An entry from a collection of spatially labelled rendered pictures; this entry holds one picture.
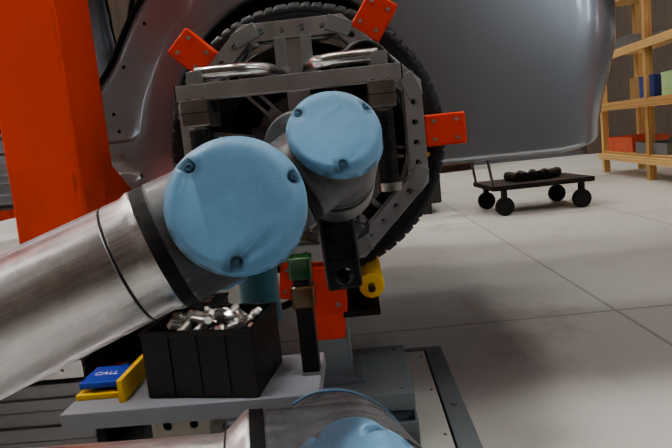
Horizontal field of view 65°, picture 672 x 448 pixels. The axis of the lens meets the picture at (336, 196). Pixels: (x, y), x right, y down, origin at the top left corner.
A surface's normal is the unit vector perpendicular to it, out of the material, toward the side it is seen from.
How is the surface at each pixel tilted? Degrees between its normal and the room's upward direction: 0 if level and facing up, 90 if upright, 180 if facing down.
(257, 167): 76
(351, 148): 62
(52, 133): 90
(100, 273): 83
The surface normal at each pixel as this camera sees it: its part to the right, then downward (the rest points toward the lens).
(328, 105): 0.08, -0.37
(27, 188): -0.04, 0.11
